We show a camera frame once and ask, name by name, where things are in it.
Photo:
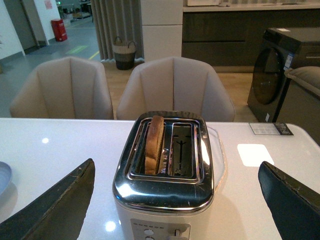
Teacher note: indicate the grey round plate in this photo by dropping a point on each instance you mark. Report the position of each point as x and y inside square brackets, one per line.
[5, 176]

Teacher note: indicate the red cabinet box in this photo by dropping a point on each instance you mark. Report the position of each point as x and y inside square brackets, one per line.
[59, 30]

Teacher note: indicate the table label sticker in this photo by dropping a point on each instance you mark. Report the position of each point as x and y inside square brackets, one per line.
[274, 128]

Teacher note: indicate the dark washing machine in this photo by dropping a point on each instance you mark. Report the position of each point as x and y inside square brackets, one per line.
[281, 49]

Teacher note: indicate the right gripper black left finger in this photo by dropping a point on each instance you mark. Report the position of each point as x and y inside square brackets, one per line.
[57, 214]

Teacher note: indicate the dark kitchen counter cabinet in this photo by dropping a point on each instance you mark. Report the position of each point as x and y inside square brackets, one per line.
[230, 38]

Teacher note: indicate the woven laundry basket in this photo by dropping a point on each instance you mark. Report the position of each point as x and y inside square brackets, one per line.
[124, 53]

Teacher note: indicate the white microwave oven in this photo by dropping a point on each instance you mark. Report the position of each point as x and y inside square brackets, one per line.
[202, 3]

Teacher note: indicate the beige chair right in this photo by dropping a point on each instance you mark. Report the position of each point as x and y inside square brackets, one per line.
[176, 84]

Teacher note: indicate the beige chair left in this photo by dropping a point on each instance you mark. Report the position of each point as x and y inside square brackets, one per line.
[65, 88]

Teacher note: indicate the grey pleated curtain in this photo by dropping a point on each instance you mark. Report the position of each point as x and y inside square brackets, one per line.
[117, 18]

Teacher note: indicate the beige sofa cushion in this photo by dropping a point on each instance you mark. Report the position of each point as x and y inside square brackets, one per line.
[308, 77]

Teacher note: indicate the chrome cream toaster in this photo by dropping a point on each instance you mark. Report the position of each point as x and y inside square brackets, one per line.
[172, 204]

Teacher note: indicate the slice of bread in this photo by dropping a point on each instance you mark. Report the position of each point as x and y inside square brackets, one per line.
[153, 146]

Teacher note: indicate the beige chair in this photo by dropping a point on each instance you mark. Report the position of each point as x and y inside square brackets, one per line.
[176, 84]
[65, 88]

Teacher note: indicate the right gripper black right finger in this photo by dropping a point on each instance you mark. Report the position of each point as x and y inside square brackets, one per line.
[295, 208]

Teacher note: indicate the white pillar cabinet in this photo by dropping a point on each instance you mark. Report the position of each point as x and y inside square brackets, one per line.
[162, 28]

